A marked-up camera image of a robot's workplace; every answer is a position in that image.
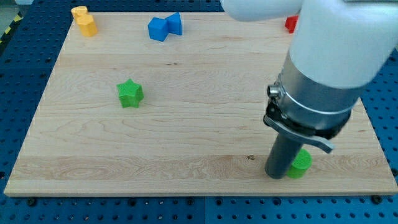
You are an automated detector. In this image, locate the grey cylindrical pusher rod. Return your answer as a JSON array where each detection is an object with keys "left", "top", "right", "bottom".
[{"left": 264, "top": 134, "right": 303, "bottom": 179}]

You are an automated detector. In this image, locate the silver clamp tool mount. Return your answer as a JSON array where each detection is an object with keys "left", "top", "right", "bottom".
[{"left": 264, "top": 54, "right": 363, "bottom": 153}]

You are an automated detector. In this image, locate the green cylinder block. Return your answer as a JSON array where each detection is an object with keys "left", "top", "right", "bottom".
[{"left": 287, "top": 148, "right": 312, "bottom": 179}]

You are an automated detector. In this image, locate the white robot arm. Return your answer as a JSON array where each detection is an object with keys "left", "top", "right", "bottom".
[{"left": 221, "top": 0, "right": 397, "bottom": 179}]

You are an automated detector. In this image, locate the red block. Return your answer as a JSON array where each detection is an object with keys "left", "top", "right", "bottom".
[{"left": 284, "top": 15, "right": 299, "bottom": 34}]

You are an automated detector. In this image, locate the wooden board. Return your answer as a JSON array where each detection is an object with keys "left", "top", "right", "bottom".
[{"left": 4, "top": 12, "right": 397, "bottom": 197}]

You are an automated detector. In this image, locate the green star block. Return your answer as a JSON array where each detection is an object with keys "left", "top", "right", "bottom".
[{"left": 116, "top": 79, "right": 144, "bottom": 108}]

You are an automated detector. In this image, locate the blue angular block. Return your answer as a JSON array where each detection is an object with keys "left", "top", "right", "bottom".
[{"left": 147, "top": 12, "right": 183, "bottom": 42}]

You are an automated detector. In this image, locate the yellow double hexagon block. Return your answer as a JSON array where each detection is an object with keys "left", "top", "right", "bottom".
[{"left": 71, "top": 6, "right": 98, "bottom": 37}]

